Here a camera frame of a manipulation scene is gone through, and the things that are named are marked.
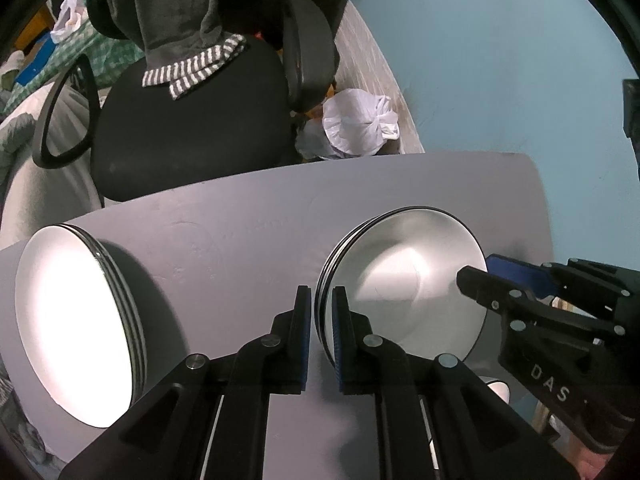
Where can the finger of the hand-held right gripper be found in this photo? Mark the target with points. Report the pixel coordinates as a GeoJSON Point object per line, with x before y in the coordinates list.
{"type": "Point", "coordinates": [480, 285]}
{"type": "Point", "coordinates": [520, 276]}

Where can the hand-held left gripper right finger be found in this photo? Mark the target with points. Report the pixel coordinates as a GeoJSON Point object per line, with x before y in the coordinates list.
{"type": "Point", "coordinates": [340, 345]}

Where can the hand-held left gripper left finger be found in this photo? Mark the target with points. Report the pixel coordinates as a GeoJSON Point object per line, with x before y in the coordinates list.
{"type": "Point", "coordinates": [301, 345]}

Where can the white deep plate black rim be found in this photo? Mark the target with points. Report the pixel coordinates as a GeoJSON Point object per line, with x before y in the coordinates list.
{"type": "Point", "coordinates": [410, 285]}
{"type": "Point", "coordinates": [322, 305]}
{"type": "Point", "coordinates": [316, 300]}

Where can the person's right forearm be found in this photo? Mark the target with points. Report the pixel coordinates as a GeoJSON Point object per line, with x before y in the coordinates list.
{"type": "Point", "coordinates": [597, 470]}

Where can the white ribbed bowl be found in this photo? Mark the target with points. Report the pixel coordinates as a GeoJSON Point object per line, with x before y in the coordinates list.
{"type": "Point", "coordinates": [500, 391]}

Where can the black office chair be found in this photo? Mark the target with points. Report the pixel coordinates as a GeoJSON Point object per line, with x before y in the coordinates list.
{"type": "Point", "coordinates": [200, 130]}

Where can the light grey bed cover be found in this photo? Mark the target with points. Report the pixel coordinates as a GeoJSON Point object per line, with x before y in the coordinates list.
{"type": "Point", "coordinates": [65, 180]}

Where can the grey striped cloth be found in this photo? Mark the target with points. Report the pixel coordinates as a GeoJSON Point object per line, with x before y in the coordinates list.
{"type": "Point", "coordinates": [15, 410]}

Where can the green checkered cloth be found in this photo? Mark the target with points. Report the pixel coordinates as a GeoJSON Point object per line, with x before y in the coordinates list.
{"type": "Point", "coordinates": [100, 55]}

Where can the grey towel striped edge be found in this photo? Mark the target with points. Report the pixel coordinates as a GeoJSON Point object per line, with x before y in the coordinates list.
{"type": "Point", "coordinates": [170, 10]}

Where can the blue box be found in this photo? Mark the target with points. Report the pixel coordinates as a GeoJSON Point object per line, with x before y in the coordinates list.
{"type": "Point", "coordinates": [35, 65]}

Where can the small white plastic bag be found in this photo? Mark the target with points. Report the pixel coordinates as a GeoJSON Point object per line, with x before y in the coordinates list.
{"type": "Point", "coordinates": [67, 15]}

